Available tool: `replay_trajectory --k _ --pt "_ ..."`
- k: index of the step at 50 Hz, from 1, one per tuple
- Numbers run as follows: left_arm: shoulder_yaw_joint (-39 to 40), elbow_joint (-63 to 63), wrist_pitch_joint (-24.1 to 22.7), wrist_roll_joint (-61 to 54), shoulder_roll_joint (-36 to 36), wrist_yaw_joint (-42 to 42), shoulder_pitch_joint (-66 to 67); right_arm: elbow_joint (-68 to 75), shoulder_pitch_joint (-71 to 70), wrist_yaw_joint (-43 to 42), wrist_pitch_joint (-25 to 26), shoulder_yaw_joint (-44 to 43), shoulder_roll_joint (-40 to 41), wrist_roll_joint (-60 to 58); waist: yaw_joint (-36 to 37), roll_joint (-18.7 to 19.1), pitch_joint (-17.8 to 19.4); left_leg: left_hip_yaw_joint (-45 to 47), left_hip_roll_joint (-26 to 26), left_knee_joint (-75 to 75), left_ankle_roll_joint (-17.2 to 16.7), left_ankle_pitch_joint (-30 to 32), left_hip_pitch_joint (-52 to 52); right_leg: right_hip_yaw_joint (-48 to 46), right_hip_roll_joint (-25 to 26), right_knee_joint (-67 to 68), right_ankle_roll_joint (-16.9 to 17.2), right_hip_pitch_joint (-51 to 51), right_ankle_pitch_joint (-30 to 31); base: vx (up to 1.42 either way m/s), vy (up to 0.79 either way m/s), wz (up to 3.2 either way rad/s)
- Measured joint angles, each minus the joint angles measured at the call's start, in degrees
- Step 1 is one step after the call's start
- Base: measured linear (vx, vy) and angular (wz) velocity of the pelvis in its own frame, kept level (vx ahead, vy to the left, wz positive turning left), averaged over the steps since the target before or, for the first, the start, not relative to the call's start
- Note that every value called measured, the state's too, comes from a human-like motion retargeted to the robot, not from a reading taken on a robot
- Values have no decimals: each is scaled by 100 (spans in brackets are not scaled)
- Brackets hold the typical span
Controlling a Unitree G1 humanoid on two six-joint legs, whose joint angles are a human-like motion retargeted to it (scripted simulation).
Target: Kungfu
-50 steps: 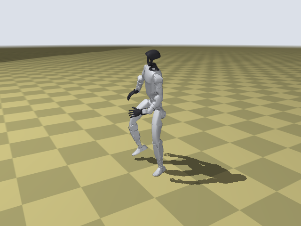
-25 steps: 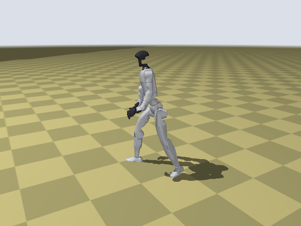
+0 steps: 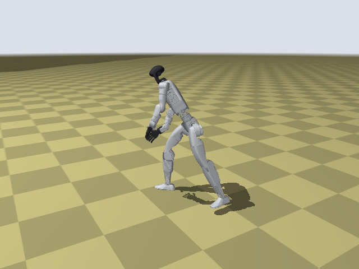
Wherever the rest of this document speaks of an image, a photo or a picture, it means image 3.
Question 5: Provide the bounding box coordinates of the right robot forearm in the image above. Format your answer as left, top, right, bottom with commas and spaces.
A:
159, 116, 173, 133

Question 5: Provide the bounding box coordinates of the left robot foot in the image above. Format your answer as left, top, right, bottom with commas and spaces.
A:
210, 195, 230, 208

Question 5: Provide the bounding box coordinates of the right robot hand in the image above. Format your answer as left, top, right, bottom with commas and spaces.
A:
149, 126, 163, 143

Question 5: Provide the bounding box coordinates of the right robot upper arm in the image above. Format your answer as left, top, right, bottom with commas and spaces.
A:
167, 107, 175, 117

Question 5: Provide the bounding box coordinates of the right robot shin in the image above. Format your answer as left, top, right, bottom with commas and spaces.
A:
163, 152, 174, 185

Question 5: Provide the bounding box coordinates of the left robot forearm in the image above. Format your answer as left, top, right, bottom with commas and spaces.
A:
148, 104, 161, 131

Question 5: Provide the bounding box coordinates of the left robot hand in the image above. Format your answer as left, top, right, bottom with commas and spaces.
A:
145, 127, 153, 140

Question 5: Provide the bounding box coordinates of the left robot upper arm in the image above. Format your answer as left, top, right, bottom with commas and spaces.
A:
158, 82, 169, 113

